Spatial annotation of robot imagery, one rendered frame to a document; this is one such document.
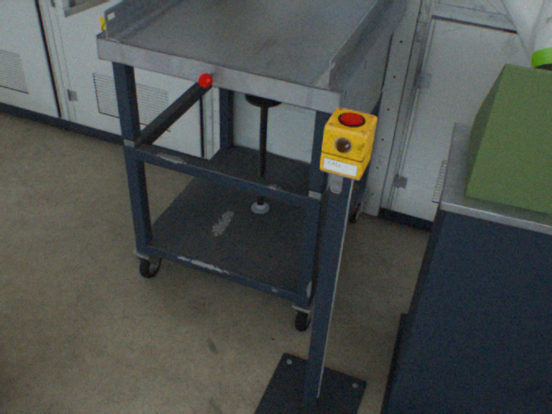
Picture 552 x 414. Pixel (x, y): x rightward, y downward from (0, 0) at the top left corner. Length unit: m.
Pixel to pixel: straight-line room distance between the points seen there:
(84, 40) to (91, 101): 0.27
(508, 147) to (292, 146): 1.23
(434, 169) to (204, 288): 0.88
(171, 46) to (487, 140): 0.76
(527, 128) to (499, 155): 0.07
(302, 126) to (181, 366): 0.96
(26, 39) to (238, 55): 1.41
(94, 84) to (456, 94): 1.42
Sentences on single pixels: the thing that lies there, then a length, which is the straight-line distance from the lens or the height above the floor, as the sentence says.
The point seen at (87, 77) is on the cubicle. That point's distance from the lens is 2.59.
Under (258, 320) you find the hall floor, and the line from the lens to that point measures 1.91.
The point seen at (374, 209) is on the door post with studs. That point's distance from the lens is 2.32.
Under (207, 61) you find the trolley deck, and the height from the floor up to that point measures 0.85.
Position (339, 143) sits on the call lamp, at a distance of 1.08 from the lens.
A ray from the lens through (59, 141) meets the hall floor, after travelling 2.77.
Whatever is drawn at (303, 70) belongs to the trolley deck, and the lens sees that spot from 1.39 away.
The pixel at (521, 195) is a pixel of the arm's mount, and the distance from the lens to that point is 1.23.
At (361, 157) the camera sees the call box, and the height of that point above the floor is 0.85.
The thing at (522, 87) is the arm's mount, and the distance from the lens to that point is 1.12.
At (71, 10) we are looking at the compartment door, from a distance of 1.71.
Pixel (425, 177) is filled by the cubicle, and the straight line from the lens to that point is 2.16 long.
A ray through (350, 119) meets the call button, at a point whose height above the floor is 0.91.
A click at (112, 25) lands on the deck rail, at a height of 0.87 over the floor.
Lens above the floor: 1.45
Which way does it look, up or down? 39 degrees down
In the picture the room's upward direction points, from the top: 4 degrees clockwise
